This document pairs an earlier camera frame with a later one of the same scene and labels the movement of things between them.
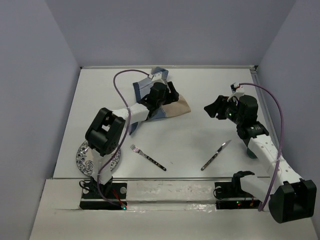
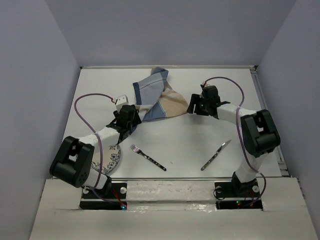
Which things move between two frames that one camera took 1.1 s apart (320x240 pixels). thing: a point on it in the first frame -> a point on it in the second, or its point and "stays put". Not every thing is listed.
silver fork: (138, 151) stays put
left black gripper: (174, 94) -> (135, 119)
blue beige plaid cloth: (179, 106) stays put
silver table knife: (220, 149) stays put
